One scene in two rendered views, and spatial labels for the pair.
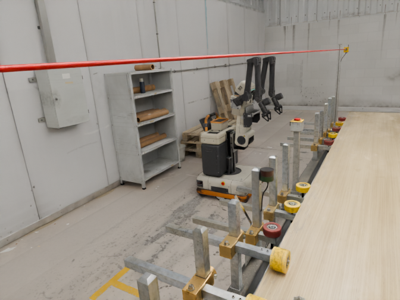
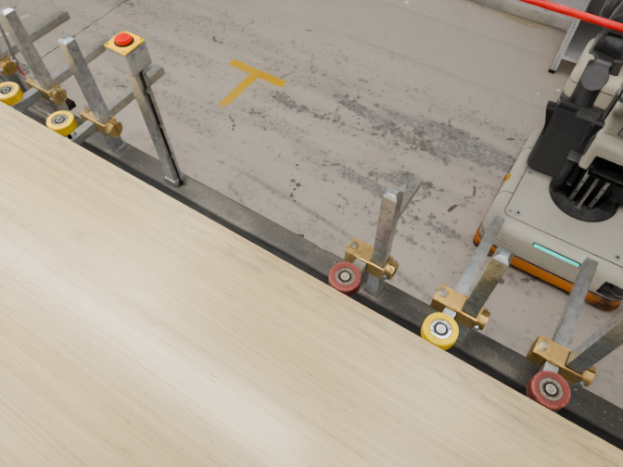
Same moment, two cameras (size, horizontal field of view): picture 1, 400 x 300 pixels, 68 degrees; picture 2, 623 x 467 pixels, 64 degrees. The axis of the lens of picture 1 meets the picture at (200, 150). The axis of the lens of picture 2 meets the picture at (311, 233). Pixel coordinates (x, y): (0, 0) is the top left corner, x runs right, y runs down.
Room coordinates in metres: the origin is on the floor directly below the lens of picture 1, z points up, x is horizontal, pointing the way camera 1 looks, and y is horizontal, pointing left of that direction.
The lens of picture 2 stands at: (2.36, -1.68, 1.95)
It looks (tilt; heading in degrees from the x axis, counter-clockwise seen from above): 56 degrees down; 92
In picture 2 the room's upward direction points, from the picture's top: 1 degrees counter-clockwise
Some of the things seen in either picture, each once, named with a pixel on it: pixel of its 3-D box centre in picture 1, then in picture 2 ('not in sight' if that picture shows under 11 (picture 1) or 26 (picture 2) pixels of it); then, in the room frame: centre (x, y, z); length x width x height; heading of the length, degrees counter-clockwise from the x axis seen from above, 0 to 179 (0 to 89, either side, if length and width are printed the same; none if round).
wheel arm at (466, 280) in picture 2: (310, 139); (467, 279); (2.73, -1.07, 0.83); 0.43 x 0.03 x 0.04; 58
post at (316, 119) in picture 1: (315, 138); (381, 251); (2.51, -1.03, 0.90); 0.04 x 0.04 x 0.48; 58
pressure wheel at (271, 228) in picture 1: (272, 236); not in sight; (1.15, -0.30, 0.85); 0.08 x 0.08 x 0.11
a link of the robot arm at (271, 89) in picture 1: (272, 77); not in sight; (3.40, -0.87, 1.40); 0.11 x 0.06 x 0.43; 148
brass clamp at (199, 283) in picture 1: (200, 284); not in sight; (0.78, 0.03, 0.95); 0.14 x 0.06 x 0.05; 148
